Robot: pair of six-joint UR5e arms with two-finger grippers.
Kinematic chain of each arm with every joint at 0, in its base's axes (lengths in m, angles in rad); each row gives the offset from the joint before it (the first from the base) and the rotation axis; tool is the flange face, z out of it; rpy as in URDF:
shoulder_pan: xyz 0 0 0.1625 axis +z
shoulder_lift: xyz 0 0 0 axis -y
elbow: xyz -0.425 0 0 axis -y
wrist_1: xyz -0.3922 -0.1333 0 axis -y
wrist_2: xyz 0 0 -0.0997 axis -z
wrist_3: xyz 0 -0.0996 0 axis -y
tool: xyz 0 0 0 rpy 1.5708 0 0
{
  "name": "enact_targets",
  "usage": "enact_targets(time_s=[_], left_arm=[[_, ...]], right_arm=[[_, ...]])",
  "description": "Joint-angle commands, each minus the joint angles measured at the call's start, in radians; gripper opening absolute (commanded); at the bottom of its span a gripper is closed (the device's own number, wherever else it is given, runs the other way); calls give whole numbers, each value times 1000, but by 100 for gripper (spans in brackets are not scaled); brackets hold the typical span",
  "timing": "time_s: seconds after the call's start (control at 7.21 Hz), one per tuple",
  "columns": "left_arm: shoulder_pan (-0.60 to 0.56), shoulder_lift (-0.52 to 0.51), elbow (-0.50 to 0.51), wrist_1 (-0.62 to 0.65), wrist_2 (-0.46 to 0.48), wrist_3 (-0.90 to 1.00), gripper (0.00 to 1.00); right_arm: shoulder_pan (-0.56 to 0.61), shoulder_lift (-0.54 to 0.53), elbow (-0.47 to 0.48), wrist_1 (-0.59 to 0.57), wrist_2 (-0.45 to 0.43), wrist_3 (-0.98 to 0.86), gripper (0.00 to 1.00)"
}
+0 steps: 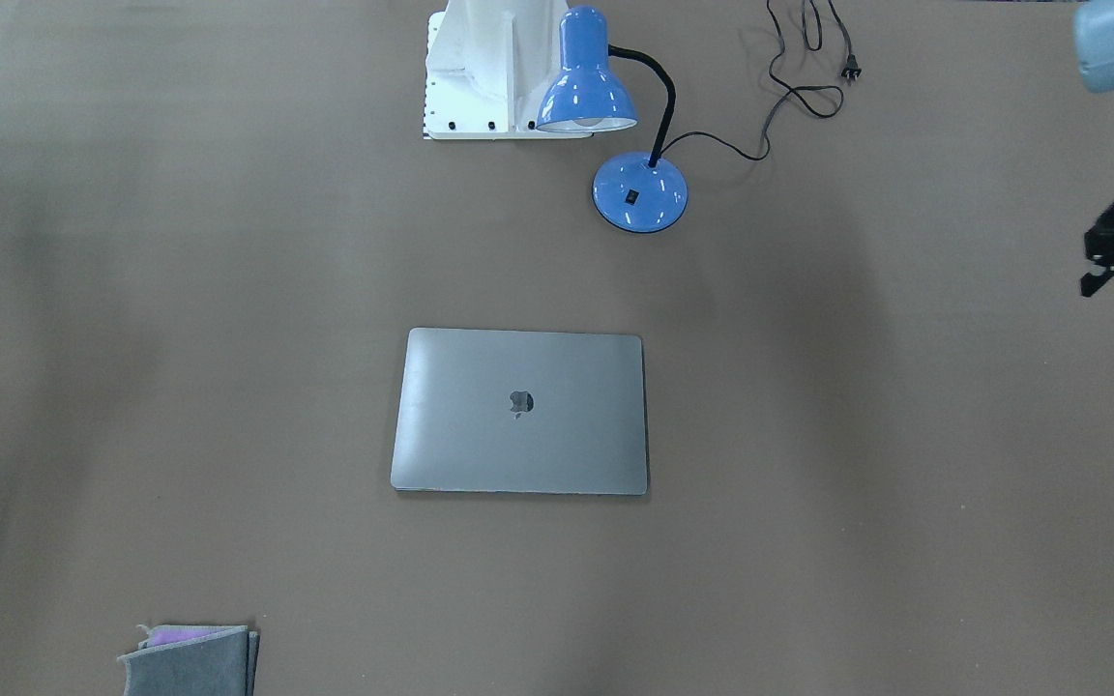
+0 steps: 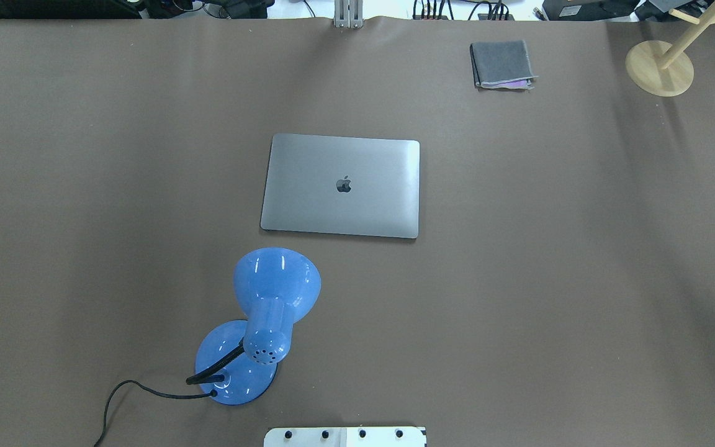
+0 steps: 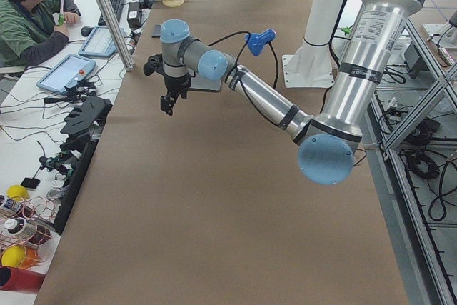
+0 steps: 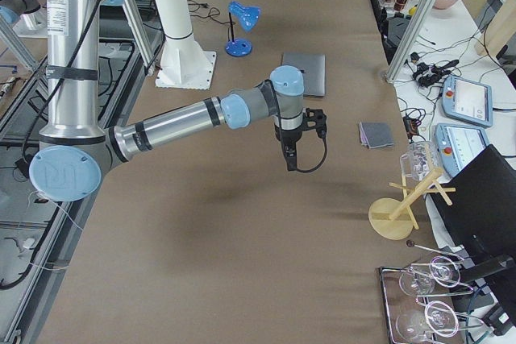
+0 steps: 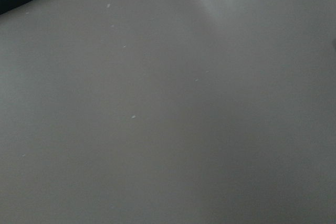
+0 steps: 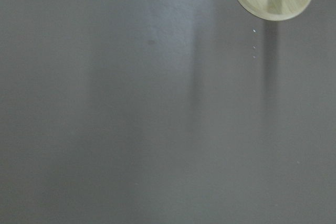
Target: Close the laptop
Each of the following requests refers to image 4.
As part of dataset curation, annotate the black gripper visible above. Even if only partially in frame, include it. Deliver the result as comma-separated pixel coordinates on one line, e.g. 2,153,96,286
275,126,302,171

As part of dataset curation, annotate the grey laptop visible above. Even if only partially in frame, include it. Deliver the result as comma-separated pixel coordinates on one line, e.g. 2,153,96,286
281,52,326,98

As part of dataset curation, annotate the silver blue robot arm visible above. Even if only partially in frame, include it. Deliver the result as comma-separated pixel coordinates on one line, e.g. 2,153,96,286
28,0,308,202

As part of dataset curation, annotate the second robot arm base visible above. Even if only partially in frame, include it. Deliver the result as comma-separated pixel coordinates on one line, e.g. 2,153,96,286
1,0,47,38

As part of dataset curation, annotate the grey folded cloth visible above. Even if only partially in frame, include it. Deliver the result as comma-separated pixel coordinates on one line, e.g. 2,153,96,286
358,122,394,149

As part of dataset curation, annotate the wooden mug tree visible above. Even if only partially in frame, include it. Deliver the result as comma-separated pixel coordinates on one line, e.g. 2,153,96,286
368,168,456,240

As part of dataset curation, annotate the small black electronics box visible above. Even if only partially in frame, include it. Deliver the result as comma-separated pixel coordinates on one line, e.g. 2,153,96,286
402,115,419,139

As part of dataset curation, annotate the clear glass mug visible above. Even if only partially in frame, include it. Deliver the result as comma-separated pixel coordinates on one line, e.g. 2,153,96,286
400,141,442,181

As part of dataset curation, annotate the blue desk lamp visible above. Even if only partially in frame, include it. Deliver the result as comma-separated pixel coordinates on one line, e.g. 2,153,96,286
225,1,261,57

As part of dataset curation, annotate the lower teach pendant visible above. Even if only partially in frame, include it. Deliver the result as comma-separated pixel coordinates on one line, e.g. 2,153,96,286
435,123,489,177

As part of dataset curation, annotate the teach pendant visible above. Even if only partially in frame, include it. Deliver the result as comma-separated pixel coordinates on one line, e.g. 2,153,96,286
435,123,489,177
441,75,493,128

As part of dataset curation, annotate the upper wine glass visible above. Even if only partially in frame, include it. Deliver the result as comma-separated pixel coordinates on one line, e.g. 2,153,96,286
398,255,460,296

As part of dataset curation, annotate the wine glass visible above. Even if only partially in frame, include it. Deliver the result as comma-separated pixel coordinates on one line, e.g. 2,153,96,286
398,255,460,296
395,300,459,343

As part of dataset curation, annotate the upper teach pendant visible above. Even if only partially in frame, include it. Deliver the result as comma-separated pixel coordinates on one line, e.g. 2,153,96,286
441,75,493,128

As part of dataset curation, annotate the black office chair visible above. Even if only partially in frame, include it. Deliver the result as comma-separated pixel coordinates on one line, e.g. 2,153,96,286
427,144,515,325

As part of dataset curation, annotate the lower wine glass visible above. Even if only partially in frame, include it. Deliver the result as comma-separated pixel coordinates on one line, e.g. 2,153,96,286
395,300,459,343

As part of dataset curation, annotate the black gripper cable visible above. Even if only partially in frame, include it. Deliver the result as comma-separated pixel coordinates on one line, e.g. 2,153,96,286
293,132,328,173

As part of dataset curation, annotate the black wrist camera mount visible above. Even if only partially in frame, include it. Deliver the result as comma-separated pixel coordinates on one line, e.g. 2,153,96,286
302,108,327,139

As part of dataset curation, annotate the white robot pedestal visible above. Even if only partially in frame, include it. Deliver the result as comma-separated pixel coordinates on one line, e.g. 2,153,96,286
155,0,216,90

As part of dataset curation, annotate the black lamp cable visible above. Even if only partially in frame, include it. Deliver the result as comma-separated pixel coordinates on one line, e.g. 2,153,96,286
185,0,235,41

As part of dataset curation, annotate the metal wire glass rack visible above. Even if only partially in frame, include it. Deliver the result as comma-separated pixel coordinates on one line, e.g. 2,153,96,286
378,263,486,343

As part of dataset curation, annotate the aluminium frame post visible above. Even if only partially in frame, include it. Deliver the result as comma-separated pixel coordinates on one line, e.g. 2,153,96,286
385,0,435,84

